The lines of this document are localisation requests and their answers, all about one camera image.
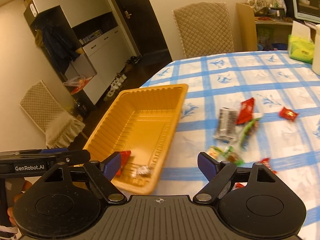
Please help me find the red twisted wrapper candy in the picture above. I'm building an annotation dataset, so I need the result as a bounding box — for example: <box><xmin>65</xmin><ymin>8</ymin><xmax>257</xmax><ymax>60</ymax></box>
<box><xmin>233</xmin><ymin>158</ymin><xmax>277</xmax><ymax>190</ymax></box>

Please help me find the green tissue pack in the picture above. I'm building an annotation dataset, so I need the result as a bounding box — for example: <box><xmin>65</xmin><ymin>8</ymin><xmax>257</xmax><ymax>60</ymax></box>
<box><xmin>287</xmin><ymin>35</ymin><xmax>315</xmax><ymax>63</ymax></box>

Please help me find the plastic bag with red items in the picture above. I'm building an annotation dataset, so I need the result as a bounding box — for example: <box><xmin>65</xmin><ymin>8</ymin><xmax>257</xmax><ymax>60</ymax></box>
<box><xmin>63</xmin><ymin>75</ymin><xmax>93</xmax><ymax>95</ymax></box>

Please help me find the green brown candy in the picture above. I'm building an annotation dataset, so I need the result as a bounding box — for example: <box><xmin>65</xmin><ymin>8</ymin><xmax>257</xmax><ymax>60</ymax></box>
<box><xmin>222</xmin><ymin>146</ymin><xmax>244</xmax><ymax>166</ymax></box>

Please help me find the white thermos bottle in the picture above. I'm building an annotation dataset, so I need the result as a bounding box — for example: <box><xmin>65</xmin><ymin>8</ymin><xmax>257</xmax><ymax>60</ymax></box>
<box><xmin>312</xmin><ymin>24</ymin><xmax>320</xmax><ymax>75</ymax></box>

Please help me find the small red foil candy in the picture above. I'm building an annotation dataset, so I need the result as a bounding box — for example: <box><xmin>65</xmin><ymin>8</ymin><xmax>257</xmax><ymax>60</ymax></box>
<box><xmin>279</xmin><ymin>107</ymin><xmax>298</xmax><ymax>122</ymax></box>

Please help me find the orange plastic ribbed tray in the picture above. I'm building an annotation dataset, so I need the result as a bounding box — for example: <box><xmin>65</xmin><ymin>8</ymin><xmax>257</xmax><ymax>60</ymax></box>
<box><xmin>84</xmin><ymin>83</ymin><xmax>188</xmax><ymax>195</ymax></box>

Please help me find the orange lid snack jar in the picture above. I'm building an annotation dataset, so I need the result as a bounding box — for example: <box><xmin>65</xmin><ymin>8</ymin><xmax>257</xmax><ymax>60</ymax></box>
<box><xmin>246</xmin><ymin>0</ymin><xmax>267</xmax><ymax>12</ymax></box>

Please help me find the blue checked white tablecloth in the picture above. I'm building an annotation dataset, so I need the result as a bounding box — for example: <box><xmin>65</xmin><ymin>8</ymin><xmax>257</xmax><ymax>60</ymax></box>
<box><xmin>145</xmin><ymin>51</ymin><xmax>319</xmax><ymax>239</ymax></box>

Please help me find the beige quilted chair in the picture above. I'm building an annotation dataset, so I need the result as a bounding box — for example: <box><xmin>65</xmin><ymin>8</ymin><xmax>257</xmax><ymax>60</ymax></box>
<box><xmin>172</xmin><ymin>2</ymin><xmax>235</xmax><ymax>58</ymax></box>
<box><xmin>20</xmin><ymin>80</ymin><xmax>85</xmax><ymax>149</ymax></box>

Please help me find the beige quilted chair left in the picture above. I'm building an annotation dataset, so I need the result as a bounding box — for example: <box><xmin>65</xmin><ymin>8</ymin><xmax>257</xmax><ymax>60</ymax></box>
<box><xmin>20</xmin><ymin>80</ymin><xmax>85</xmax><ymax>149</ymax></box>

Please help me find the light blue toaster oven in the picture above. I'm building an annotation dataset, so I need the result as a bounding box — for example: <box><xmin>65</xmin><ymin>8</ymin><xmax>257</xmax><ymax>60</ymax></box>
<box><xmin>292</xmin><ymin>0</ymin><xmax>320</xmax><ymax>23</ymax></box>

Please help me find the row of shoes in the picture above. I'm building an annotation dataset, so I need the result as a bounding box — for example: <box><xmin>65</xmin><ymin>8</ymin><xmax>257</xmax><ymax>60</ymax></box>
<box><xmin>103</xmin><ymin>56</ymin><xmax>142</xmax><ymax>102</ymax></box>

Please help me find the long silver green snack packet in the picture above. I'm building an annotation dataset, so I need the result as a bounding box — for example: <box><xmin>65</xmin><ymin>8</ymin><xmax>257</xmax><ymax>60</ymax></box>
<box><xmin>239</xmin><ymin>113</ymin><xmax>264</xmax><ymax>150</ymax></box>

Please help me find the brown candy clear wrapper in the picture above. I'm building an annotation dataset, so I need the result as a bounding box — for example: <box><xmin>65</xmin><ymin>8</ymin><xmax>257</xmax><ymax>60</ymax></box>
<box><xmin>131</xmin><ymin>165</ymin><xmax>152</xmax><ymax>178</ymax></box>

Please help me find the beige quilted chair far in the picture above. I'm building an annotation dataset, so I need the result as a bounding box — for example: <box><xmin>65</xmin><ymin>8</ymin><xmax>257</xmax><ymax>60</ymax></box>
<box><xmin>172</xmin><ymin>2</ymin><xmax>235</xmax><ymax>58</ymax></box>

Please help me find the wooden shelf unit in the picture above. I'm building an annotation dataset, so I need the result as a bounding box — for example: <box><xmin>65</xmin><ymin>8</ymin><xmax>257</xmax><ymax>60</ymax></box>
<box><xmin>236</xmin><ymin>3</ymin><xmax>293</xmax><ymax>51</ymax></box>

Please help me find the white and black cabinet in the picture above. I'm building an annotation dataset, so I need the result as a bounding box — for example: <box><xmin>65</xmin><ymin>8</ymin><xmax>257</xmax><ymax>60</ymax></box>
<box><xmin>24</xmin><ymin>0</ymin><xmax>135</xmax><ymax>110</ymax></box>

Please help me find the grey black printed snack packet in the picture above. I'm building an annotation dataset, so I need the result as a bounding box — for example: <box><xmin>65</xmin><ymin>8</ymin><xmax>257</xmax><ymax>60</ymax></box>
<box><xmin>213</xmin><ymin>107</ymin><xmax>238</xmax><ymax>142</ymax></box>

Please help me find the yellow candy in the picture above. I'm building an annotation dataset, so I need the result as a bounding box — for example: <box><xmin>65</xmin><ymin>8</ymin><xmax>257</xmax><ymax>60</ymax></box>
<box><xmin>206</xmin><ymin>146</ymin><xmax>223</xmax><ymax>160</ymax></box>

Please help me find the red pillow snack packet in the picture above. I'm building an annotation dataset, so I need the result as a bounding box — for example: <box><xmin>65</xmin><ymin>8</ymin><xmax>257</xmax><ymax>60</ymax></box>
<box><xmin>236</xmin><ymin>98</ymin><xmax>255</xmax><ymax>125</ymax></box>

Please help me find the person's hand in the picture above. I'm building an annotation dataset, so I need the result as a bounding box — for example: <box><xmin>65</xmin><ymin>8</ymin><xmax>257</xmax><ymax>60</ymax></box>
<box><xmin>7</xmin><ymin>180</ymin><xmax>33</xmax><ymax>226</ymax></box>

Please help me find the dark wooden door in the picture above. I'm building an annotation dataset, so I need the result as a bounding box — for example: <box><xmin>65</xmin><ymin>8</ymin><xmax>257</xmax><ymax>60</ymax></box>
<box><xmin>115</xmin><ymin>0</ymin><xmax>172</xmax><ymax>62</ymax></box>

